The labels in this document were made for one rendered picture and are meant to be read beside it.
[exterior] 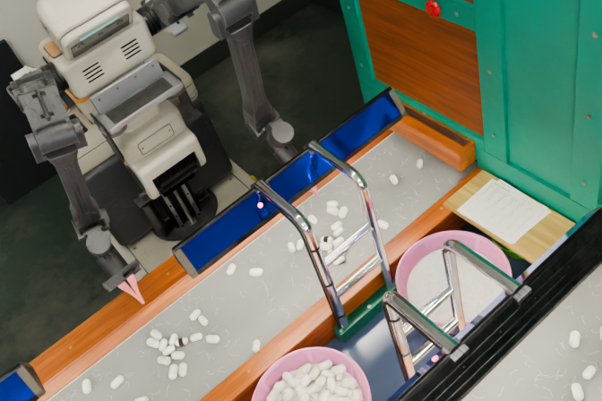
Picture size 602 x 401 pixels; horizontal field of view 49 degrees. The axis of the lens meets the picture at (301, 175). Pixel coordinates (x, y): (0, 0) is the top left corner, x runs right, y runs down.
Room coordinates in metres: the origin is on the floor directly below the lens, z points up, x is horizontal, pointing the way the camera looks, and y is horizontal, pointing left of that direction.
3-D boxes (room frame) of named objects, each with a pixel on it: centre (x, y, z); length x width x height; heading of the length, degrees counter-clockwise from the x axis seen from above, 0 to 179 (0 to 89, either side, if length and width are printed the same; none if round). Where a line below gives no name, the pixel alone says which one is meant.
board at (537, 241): (0.96, -0.45, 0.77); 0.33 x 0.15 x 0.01; 24
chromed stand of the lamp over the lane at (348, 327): (0.99, -0.01, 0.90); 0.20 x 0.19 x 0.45; 114
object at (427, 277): (0.87, -0.25, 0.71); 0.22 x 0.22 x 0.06
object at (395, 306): (0.62, -0.17, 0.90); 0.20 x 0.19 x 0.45; 114
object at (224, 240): (1.06, 0.02, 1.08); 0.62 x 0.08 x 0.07; 114
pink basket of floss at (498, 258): (0.87, -0.25, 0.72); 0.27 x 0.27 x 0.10
